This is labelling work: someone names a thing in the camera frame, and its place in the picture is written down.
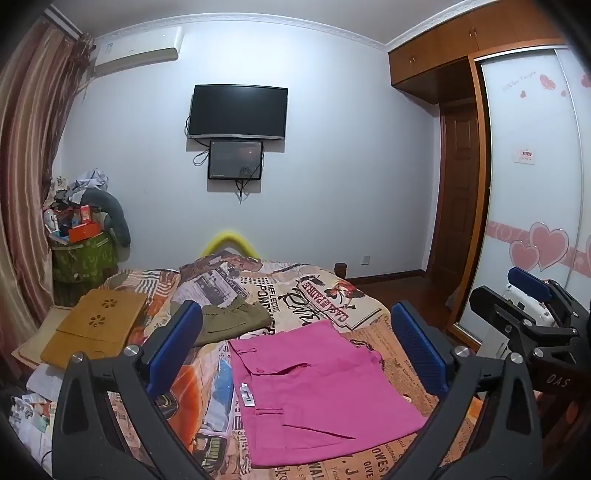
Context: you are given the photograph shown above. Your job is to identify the black wall television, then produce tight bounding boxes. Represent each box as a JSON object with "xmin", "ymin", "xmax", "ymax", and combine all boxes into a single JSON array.
[{"xmin": 188, "ymin": 84, "xmax": 289, "ymax": 140}]

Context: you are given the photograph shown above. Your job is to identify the newspaper print blanket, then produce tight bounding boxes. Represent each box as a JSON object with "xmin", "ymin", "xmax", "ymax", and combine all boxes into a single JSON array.
[{"xmin": 99, "ymin": 249, "xmax": 490, "ymax": 480}]

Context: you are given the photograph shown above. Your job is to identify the pink pants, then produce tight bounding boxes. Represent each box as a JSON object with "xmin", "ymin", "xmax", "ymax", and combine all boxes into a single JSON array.
[{"xmin": 228, "ymin": 320, "xmax": 428, "ymax": 467}]

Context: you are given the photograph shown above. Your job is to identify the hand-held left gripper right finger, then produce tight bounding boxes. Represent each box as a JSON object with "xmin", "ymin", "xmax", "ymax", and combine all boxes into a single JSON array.
[{"xmin": 383, "ymin": 301, "xmax": 543, "ymax": 480}]

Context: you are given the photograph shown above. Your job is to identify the green fabric basket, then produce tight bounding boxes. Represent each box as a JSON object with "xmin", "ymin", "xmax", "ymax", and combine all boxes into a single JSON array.
[{"xmin": 51, "ymin": 231, "xmax": 118, "ymax": 284}]

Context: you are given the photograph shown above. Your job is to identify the white air conditioner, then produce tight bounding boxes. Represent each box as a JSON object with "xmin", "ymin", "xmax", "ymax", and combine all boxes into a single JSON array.
[{"xmin": 92, "ymin": 26, "xmax": 184, "ymax": 75}]

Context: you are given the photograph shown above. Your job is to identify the olive green pants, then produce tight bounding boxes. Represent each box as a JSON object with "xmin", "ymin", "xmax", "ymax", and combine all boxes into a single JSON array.
[{"xmin": 170, "ymin": 299, "xmax": 274, "ymax": 348}]

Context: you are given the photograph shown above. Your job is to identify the striped brown curtain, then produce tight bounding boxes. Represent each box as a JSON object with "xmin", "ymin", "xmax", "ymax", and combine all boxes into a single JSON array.
[{"xmin": 0, "ymin": 14, "xmax": 93, "ymax": 379}]

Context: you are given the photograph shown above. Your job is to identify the yellow curved object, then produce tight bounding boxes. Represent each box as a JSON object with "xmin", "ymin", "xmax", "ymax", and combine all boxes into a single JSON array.
[{"xmin": 202, "ymin": 229, "xmax": 256, "ymax": 257}]

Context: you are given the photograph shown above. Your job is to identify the black monitor cable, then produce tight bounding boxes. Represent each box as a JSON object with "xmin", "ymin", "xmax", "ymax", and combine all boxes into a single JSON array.
[{"xmin": 235, "ymin": 166, "xmax": 254, "ymax": 205}]

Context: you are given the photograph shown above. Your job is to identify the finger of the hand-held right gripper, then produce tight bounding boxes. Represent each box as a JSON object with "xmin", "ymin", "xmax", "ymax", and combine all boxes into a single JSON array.
[
  {"xmin": 507, "ymin": 266, "xmax": 591, "ymax": 333},
  {"xmin": 468, "ymin": 285, "xmax": 583, "ymax": 365}
]

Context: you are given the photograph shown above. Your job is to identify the orange box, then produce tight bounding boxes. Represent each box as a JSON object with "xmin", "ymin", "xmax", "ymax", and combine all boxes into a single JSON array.
[{"xmin": 68, "ymin": 222, "xmax": 101, "ymax": 244}]

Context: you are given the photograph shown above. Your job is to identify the wooden overhead cabinet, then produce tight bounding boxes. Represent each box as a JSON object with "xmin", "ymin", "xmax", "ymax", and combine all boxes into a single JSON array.
[{"xmin": 388, "ymin": 0, "xmax": 578, "ymax": 104}]

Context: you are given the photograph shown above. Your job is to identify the pile of papers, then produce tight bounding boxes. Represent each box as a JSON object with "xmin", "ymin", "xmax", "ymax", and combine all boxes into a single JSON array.
[{"xmin": 9, "ymin": 364, "xmax": 61, "ymax": 462}]

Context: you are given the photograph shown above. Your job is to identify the pile of crumpled clothes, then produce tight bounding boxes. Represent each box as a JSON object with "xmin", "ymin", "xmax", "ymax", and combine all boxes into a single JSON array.
[{"xmin": 65, "ymin": 168, "xmax": 109, "ymax": 204}]

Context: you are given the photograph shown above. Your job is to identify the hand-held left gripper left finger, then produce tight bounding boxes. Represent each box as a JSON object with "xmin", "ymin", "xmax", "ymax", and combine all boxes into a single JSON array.
[{"xmin": 51, "ymin": 300, "xmax": 208, "ymax": 480}]

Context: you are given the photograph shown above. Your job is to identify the heart print wardrobe door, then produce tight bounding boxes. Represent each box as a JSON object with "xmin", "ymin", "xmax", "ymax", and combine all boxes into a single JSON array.
[
  {"xmin": 450, "ymin": 46, "xmax": 583, "ymax": 347},
  {"xmin": 554, "ymin": 44, "xmax": 591, "ymax": 301}
]

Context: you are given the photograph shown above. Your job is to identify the brown wooden door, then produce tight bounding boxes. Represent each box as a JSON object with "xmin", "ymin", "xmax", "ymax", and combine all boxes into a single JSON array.
[{"xmin": 433, "ymin": 102, "xmax": 481, "ymax": 280}]

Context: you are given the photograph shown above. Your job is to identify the small black wall monitor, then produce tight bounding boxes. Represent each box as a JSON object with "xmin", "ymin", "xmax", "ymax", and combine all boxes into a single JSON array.
[{"xmin": 208, "ymin": 140, "xmax": 264, "ymax": 181}]

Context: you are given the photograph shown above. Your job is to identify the light wooden board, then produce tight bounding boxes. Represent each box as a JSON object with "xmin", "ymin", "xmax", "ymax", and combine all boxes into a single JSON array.
[{"xmin": 11, "ymin": 305, "xmax": 65, "ymax": 370}]

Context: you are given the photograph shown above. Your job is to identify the grey plush toy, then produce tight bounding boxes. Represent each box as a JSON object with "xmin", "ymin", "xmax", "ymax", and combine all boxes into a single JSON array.
[{"xmin": 81, "ymin": 189, "xmax": 132, "ymax": 247}]

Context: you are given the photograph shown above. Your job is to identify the wooden lap desk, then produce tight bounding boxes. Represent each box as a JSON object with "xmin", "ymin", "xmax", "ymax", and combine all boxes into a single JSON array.
[{"xmin": 40, "ymin": 288, "xmax": 148, "ymax": 370}]

